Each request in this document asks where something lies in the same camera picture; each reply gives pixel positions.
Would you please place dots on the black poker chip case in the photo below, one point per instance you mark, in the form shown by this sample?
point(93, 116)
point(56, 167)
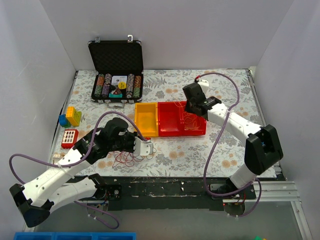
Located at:
point(119, 71)

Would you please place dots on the red white toy brick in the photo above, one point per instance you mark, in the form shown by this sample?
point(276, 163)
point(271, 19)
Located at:
point(69, 138)

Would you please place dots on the green object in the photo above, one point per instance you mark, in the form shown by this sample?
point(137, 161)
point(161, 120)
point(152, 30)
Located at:
point(259, 238)

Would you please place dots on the right red plastic bin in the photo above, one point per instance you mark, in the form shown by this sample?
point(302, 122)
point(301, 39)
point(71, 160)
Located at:
point(192, 125)

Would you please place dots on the yellow plastic bin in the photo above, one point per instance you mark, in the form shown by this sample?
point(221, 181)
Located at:
point(146, 119)

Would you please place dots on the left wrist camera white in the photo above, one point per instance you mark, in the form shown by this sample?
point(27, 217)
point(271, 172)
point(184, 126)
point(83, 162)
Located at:
point(142, 147)

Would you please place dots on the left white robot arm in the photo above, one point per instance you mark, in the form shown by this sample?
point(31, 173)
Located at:
point(52, 190)

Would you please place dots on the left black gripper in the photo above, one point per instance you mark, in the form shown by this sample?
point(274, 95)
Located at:
point(131, 144)

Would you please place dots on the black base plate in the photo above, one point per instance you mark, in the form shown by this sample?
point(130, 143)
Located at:
point(157, 193)

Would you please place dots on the yellow green blue brick stack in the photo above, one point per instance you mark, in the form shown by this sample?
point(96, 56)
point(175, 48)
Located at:
point(71, 118)

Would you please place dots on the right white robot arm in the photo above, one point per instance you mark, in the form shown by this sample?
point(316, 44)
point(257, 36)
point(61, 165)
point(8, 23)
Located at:
point(262, 145)

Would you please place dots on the middle red plastic bin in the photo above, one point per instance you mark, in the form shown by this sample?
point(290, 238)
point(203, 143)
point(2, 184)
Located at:
point(170, 118)

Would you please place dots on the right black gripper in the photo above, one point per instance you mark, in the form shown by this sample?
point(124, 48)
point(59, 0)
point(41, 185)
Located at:
point(189, 108)

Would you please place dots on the blue tray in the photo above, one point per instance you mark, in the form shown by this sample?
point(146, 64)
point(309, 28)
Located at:
point(75, 236)

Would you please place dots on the red plastic bin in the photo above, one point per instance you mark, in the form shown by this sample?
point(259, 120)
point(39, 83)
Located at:
point(170, 118)
point(192, 125)

